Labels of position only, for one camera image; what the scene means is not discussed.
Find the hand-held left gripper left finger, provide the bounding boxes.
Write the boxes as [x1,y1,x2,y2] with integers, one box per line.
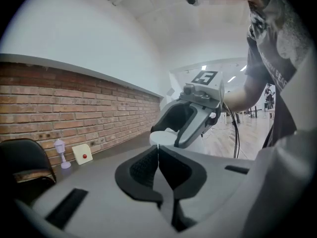
[32,145,174,238]

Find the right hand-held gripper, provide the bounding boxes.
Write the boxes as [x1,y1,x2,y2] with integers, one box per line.
[150,70,225,149]

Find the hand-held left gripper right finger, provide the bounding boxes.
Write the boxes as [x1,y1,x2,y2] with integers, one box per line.
[158,145,256,230]

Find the person's right forearm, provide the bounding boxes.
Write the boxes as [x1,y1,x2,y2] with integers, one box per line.
[221,79,264,114]

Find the cream box with red button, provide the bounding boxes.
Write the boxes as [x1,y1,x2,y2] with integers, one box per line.
[71,144,94,165]

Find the black folding chair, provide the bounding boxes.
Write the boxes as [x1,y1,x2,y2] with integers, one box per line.
[0,138,57,193]

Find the person's dark printed t-shirt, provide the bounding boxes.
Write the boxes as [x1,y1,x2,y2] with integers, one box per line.
[244,0,314,148]

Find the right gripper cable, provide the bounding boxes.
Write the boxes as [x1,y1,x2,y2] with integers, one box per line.
[222,102,240,159]

